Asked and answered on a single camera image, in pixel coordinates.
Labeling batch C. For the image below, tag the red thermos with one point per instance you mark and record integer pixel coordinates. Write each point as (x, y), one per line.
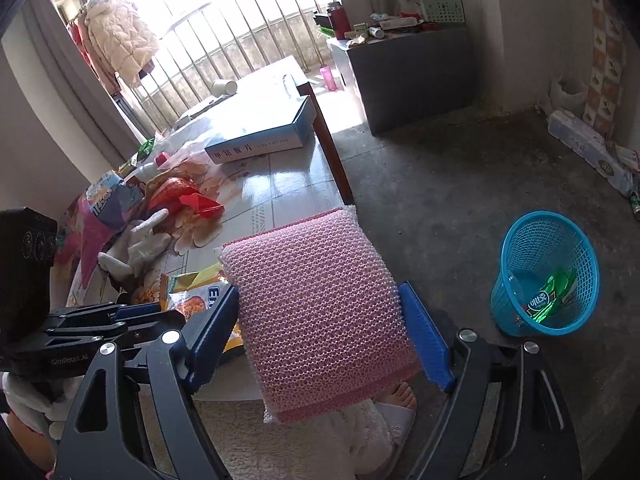
(340, 22)

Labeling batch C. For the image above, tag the white plastic storage basket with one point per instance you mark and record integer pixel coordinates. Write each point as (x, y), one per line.
(442, 10)

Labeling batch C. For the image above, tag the white bottle with red cap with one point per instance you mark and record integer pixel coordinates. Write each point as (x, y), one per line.
(147, 172)

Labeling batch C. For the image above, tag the pink drinking bottle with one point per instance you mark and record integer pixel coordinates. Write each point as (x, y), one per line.
(330, 79)

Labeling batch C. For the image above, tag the pink printed plastic bag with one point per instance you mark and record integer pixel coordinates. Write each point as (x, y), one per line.
(82, 240)

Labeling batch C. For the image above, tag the beige quilted jacket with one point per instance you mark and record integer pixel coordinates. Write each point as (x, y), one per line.
(120, 35)

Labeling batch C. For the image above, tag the white slipper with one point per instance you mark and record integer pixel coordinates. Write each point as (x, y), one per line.
(397, 430)

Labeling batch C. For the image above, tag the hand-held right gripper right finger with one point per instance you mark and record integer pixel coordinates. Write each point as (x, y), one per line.
(425, 340)

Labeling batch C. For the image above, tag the crumpled white floor bag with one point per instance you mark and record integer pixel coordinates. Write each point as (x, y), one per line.
(567, 95)

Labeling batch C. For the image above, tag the green snack wrapper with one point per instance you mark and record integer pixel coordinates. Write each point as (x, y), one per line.
(545, 300)

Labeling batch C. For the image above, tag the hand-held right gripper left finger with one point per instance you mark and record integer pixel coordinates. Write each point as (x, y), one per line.
(215, 327)

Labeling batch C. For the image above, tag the small green packet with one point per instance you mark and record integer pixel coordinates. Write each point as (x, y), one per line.
(146, 147)

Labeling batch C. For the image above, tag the clear plastic bag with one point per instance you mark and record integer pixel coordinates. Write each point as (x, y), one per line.
(182, 150)

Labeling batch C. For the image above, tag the blue plastic wastebasket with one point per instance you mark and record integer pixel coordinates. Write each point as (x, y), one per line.
(505, 305)

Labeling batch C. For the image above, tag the flat blue cardboard box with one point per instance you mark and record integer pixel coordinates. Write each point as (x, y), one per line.
(280, 142)

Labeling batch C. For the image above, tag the person's left forearm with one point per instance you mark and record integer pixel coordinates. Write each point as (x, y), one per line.
(30, 400)

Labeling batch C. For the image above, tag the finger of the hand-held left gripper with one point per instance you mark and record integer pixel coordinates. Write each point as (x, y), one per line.
(137, 310)
(150, 321)

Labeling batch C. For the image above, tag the blue white snack bag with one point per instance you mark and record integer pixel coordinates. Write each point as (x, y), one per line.
(112, 200)

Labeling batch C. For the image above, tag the metal balcony railing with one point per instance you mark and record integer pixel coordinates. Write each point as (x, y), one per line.
(250, 15)

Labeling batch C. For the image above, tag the wrapped tissue roll pack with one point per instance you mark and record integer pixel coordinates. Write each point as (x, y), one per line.
(585, 145)

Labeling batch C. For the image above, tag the white cloth glove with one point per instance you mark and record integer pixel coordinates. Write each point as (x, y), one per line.
(140, 247)

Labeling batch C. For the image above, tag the green long box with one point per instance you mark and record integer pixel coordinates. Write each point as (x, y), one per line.
(324, 22)

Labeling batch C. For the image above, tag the floral tablecloth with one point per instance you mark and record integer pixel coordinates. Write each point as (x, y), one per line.
(280, 185)

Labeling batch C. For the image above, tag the dark grey cabinet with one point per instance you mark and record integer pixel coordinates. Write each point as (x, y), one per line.
(415, 75)

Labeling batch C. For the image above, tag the red plastic bag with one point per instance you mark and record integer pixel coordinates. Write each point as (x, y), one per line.
(175, 195)

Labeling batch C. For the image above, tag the white paper cup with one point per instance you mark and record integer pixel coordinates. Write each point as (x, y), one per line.
(223, 87)

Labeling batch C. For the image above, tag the yellow snack packet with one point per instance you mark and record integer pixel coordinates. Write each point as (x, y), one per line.
(195, 300)

